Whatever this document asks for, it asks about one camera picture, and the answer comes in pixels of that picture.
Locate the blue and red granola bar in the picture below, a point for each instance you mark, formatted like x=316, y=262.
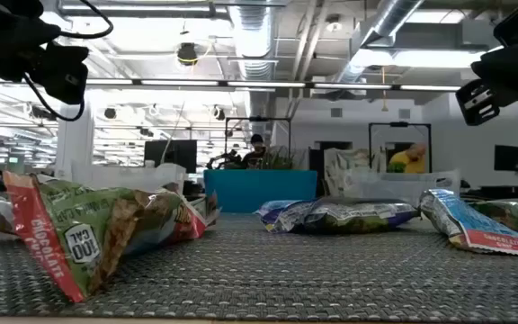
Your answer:
x=211, y=209
x=466, y=220

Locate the green and red granola bar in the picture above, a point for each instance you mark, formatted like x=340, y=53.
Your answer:
x=97, y=225

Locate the black background robot arm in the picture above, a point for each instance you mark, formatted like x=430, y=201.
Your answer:
x=225, y=161

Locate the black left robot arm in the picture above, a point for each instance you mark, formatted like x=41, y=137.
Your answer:
x=2, y=6

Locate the black monitor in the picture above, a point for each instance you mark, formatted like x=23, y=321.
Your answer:
x=507, y=157
x=173, y=155

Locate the white pillar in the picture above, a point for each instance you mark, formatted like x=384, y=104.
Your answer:
x=74, y=139

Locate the yellow object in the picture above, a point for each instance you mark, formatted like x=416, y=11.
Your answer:
x=407, y=162

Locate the small green plant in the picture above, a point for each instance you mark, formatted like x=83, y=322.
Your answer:
x=279, y=159

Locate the ceiling light strip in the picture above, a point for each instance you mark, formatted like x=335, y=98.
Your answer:
x=263, y=84

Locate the seated person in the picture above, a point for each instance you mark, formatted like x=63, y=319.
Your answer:
x=254, y=155

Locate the teal plastic box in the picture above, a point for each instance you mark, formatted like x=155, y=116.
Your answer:
x=259, y=191

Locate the grey woven mat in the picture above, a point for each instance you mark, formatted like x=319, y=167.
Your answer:
x=259, y=279

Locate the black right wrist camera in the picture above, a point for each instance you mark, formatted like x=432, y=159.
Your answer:
x=477, y=103

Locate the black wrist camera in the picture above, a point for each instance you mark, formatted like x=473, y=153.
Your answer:
x=477, y=103
x=61, y=72

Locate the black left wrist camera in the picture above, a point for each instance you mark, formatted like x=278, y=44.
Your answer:
x=61, y=72

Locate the black metal frame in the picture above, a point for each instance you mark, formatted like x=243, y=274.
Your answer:
x=259, y=119
x=398, y=124

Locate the silver ventilation duct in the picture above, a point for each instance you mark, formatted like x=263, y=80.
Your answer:
x=252, y=36

